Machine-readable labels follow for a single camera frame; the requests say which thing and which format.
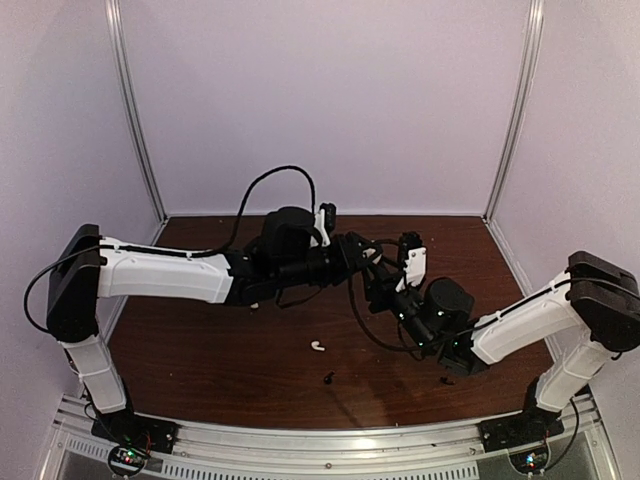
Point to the circuit board with leds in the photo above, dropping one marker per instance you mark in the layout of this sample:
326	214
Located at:
124	461
530	461

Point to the front aluminium rail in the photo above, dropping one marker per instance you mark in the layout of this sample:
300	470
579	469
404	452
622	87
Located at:
448	450

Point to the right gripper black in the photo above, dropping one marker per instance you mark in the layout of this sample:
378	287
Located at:
380	291

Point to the left aluminium frame post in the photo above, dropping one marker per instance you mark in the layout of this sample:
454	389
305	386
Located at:
132	115

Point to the aluminium frame post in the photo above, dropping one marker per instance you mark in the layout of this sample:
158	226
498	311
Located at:
132	115
529	59

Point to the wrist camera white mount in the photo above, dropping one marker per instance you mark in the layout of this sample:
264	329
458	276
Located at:
412	258
324	225

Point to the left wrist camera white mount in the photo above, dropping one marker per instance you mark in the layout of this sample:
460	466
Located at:
324	225

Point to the small black clip centre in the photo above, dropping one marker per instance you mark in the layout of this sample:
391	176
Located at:
328	379

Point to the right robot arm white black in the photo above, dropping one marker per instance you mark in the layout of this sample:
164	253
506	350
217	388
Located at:
598	298

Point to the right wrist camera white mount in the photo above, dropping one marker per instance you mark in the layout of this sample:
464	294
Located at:
412	258

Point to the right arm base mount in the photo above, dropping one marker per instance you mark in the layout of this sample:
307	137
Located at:
531	426

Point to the right aluminium frame post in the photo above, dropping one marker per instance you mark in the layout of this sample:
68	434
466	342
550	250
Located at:
529	59

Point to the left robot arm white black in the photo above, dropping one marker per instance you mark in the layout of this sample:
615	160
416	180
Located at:
295	247

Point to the right circuit board with leds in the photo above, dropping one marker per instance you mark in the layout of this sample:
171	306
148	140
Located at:
530	461

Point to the left circuit board with leds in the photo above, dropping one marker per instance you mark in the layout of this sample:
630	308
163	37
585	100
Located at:
124	461

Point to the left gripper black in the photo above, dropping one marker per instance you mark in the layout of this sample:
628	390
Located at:
350	259

